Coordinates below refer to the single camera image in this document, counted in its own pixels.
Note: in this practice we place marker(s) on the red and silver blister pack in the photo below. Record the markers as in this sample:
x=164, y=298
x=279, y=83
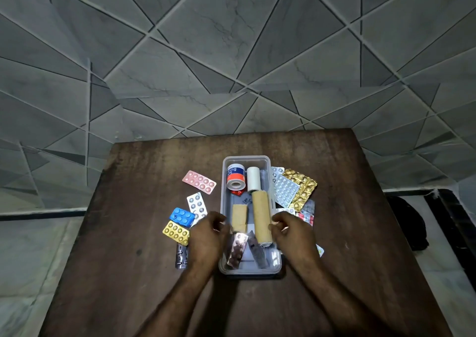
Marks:
x=308, y=212

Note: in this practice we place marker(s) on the white and green pill strip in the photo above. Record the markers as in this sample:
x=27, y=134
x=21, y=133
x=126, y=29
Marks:
x=320, y=250

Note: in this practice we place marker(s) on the small silver blister pack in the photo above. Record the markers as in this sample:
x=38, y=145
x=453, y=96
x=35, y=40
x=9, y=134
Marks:
x=277, y=170

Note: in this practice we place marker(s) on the pink blister pack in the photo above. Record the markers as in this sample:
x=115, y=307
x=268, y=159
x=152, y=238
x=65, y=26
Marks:
x=199, y=181

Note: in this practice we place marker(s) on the long tan bandage roll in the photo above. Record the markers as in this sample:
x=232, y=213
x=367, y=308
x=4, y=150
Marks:
x=261, y=214

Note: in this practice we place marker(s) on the silver blister pack brown pills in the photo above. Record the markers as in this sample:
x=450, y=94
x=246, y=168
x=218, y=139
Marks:
x=237, y=250

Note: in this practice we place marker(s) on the gold foil blister pack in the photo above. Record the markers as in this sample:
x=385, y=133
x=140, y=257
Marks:
x=305, y=188

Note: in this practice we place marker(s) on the person's right forearm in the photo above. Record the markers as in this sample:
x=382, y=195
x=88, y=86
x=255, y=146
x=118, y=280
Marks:
x=338, y=303

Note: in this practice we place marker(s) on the person's right hand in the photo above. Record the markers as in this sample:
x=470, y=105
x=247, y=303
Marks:
x=295, y=239

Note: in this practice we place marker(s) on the small red packet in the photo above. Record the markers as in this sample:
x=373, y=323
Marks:
x=238, y=193

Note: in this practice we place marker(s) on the person's right fingers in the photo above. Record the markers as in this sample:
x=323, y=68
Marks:
x=278, y=221

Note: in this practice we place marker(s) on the grey foil strip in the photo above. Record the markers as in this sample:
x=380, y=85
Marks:
x=257, y=251

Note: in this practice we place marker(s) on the dark silver blister pack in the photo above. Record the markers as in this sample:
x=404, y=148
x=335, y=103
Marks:
x=181, y=255

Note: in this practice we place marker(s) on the person's left forearm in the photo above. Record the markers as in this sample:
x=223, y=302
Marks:
x=178, y=303

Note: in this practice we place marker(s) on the person's left hand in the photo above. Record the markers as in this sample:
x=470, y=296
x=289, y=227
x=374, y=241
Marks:
x=205, y=240

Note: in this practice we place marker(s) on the white and orange tape roll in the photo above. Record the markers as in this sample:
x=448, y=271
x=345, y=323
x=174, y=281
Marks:
x=235, y=176

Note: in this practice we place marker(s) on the yellow blister pack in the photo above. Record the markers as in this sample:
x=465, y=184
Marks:
x=175, y=232

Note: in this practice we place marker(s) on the blue blister pack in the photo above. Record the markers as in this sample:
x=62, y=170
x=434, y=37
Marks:
x=182, y=217

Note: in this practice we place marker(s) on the person's left fingers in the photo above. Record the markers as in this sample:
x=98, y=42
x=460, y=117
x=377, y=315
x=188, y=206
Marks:
x=217, y=219

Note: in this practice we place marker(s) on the silver blister pack white pills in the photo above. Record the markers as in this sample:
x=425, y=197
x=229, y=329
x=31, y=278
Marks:
x=285, y=191

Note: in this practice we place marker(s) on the clear plastic storage box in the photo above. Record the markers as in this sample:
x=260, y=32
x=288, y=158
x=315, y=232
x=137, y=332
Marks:
x=264, y=176

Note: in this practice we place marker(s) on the small tan bandage roll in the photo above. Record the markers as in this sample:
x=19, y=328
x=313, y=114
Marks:
x=239, y=217

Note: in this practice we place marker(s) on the white blister pack grey pills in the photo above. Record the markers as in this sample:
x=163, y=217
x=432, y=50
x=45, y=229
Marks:
x=197, y=204

